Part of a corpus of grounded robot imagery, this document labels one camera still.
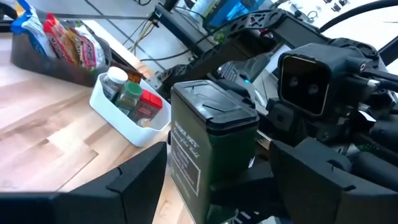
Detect blue lit monitor screen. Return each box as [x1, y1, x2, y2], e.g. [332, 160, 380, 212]
[203, 0, 267, 29]

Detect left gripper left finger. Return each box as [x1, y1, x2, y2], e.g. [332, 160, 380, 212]
[0, 141, 168, 224]

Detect red smoked paprika tin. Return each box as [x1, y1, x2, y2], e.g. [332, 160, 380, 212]
[128, 89, 164, 124]

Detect green spice tin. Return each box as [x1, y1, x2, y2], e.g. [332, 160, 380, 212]
[169, 79, 261, 224]

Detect spice jar with white lid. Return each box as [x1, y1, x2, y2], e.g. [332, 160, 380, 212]
[101, 66, 129, 102]

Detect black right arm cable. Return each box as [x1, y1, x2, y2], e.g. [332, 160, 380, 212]
[318, 0, 398, 34]

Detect black keyboard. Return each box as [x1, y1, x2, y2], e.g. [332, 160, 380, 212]
[216, 61, 242, 83]

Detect blue and white snack packet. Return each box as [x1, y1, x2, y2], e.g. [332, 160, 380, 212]
[11, 0, 57, 59]

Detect yellow ramen noodle packet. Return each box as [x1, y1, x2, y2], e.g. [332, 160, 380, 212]
[68, 24, 107, 72]

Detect dark grey translucent bin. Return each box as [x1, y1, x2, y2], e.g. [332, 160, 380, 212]
[10, 29, 113, 88]

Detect green plant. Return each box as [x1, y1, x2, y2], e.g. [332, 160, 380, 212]
[214, 28, 227, 43]

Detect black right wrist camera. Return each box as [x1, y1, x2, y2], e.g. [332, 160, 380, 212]
[277, 42, 379, 118]

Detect white plastic bin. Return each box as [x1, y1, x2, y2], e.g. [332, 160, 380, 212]
[89, 72, 172, 148]

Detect cable bundle to desk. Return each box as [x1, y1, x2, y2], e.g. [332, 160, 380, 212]
[123, 17, 193, 62]

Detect red ramen noodle packet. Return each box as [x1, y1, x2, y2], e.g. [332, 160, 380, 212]
[42, 12, 79, 65]

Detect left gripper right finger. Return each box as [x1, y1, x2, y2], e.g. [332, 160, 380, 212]
[269, 140, 398, 224]

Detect brown snack packet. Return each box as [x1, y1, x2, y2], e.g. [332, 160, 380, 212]
[126, 71, 145, 84]

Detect black desk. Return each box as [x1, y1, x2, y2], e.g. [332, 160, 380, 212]
[154, 0, 218, 57]

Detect spice jar with green lid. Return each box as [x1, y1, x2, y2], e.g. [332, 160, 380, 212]
[114, 81, 144, 115]

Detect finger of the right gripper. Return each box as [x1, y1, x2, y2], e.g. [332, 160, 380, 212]
[210, 161, 289, 218]
[214, 78, 256, 109]

